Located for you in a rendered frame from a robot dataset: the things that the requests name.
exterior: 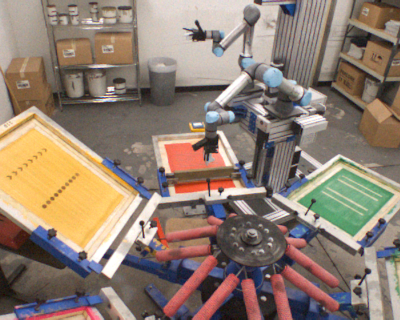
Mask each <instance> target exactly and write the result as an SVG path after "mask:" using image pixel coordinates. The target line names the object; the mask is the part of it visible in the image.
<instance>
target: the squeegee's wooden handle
mask: <svg viewBox="0 0 400 320"><path fill-rule="evenodd" d="M231 173H234V166H233V165H232V166H224V167H209V168H200V169H185V170H177V171H173V178H174V179H175V178H178V181H181V180H188V179H202V178H211V177H225V176H229V177H230V176H231Z"/></svg>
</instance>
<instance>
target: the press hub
mask: <svg viewBox="0 0 400 320"><path fill-rule="evenodd" d="M216 240H217V244H218V246H219V247H220V249H221V250H222V253H220V254H218V256H217V257H216V260H217V262H218V264H216V266H215V267H218V268H222V269H224V273H223V280H219V279H215V278H212V277H208V276H207V277H206V278H205V280H203V281H202V288H201V302H202V305H203V304H204V303H205V302H207V301H208V299H209V298H210V297H211V296H212V294H214V292H215V291H216V290H217V288H218V287H219V286H220V284H222V283H223V282H224V280H226V278H227V277H228V276H229V274H232V273H233V274H234V275H236V273H238V272H239V271H240V269H241V268H242V267H243V266H245V269H246V273H247V279H251V280H253V283H254V287H255V292H256V296H257V302H258V305H259V308H260V310H261V313H262V315H263V318H264V320H274V318H275V317H276V315H277V310H276V308H277V307H276V304H275V298H274V295H270V294H267V293H264V292H261V290H262V288H263V285H264V281H268V282H271V280H270V277H271V275H274V272H273V267H272V264H275V263H276V262H277V261H278V260H280V258H282V256H283V254H284V252H285V248H286V240H285V236H284V234H283V233H282V231H281V230H280V228H278V226H276V224H274V223H273V222H271V220H269V219H267V218H264V217H262V216H258V215H253V214H239V215H233V216H231V217H229V218H228V219H226V220H225V221H224V222H222V224H221V225H220V226H219V227H218V229H217V234H216ZM229 259H230V260H232V262H230V261H229ZM266 266H269V267H268V268H267V269H266V270H264V272H262V270H261V268H260V267H266ZM237 278H238V279H239V282H240V283H238V284H237V286H236V287H235V288H234V290H232V292H231V293H232V294H234V296H233V297H232V298H231V299H230V300H228V302H226V304H224V305H222V307H221V308H219V310H218V311H219V312H220V313H222V314H224V315H225V316H222V318H220V320H249V319H248V315H247V309H246V306H245V302H244V300H243V298H244V295H243V288H242V284H241V282H243V280H246V279H245V272H244V269H243V270H242V271H241V272H240V274H239V275H238V276H237Z"/></svg>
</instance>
